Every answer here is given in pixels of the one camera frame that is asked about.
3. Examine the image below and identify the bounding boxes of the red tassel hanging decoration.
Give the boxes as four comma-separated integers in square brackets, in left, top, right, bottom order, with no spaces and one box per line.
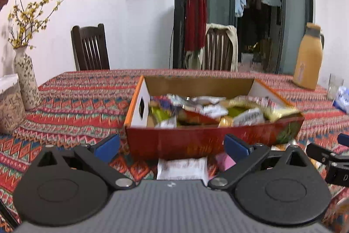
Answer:
[184,0,208,52]

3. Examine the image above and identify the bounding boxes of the floral ceramic vase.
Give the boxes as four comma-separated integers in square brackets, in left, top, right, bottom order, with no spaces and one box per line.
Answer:
[14,46,41,110]

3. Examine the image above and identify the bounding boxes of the brown slatted wooden chair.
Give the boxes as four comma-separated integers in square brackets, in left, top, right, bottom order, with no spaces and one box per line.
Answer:
[204,27,234,71]

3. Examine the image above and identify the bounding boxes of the clear drinking glass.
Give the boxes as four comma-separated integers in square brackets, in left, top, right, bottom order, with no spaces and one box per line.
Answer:
[327,73,344,100]

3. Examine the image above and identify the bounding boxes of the white red-print snack packet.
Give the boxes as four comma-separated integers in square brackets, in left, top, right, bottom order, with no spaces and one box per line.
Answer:
[157,157,208,181]

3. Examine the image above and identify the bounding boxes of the chair with draped cloth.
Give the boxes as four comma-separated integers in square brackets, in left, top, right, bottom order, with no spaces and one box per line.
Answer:
[185,23,238,71]

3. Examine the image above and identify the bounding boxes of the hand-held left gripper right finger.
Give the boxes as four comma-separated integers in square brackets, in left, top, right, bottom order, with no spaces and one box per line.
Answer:
[206,134,314,191]

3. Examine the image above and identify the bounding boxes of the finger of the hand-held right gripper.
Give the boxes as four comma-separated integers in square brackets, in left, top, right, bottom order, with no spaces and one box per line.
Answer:
[337,133,349,147]
[306,142,332,167]

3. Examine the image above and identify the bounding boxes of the dark framed sliding glass door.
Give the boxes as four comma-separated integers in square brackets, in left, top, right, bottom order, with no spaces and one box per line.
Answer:
[173,0,315,76]

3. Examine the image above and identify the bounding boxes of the clear container with white lid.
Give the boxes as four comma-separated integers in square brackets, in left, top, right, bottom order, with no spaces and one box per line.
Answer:
[0,73,27,135]

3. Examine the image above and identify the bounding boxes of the orange cardboard box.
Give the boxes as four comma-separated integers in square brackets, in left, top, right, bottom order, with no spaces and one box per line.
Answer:
[124,75,305,161]

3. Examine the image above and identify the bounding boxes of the tan thermos jug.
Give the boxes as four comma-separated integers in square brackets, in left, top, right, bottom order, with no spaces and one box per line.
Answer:
[293,22,325,90]

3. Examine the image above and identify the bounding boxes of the dark wooden chair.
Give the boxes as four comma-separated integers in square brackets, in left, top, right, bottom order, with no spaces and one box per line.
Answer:
[71,23,110,71]

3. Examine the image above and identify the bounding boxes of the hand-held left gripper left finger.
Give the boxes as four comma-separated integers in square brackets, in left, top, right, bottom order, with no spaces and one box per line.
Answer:
[35,134,137,191]

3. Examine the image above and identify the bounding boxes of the white blue tissue pack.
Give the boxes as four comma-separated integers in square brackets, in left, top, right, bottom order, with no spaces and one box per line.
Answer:
[333,86,349,114]

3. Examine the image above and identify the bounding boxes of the pile of snack packets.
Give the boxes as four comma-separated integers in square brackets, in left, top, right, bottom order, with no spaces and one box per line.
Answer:
[149,94,302,128]

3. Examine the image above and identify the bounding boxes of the red patterned tablecloth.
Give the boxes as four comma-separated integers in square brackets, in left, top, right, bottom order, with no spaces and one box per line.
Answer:
[0,69,349,233]

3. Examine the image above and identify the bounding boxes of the pink snack packet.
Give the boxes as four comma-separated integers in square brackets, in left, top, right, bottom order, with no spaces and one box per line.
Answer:
[215,153,235,172]

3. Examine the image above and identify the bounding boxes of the yellow flower branches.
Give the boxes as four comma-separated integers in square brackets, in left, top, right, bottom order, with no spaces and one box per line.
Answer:
[8,0,66,49]

